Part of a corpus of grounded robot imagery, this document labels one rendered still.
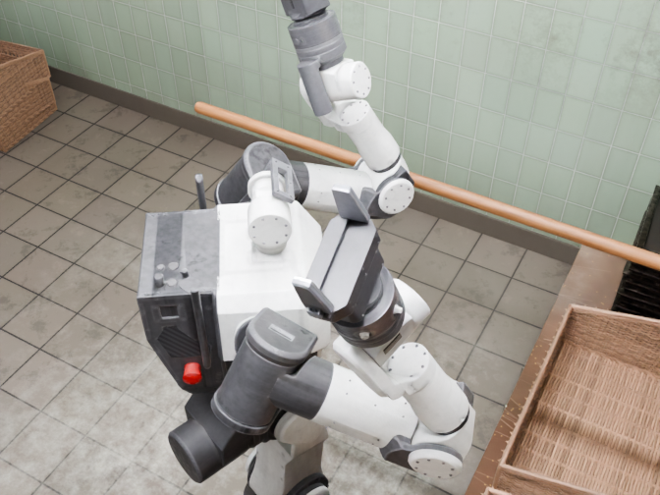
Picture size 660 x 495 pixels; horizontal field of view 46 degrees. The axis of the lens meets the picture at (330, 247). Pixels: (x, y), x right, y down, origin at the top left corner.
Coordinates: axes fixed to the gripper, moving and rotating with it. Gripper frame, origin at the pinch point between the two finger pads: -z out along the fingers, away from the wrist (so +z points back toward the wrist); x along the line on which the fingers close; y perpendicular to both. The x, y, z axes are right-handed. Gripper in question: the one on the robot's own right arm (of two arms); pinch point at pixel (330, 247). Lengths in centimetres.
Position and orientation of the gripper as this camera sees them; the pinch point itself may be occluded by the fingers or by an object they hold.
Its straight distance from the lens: 79.2
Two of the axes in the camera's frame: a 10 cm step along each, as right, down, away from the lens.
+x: 3.6, -8.6, 3.5
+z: 2.7, 4.6, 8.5
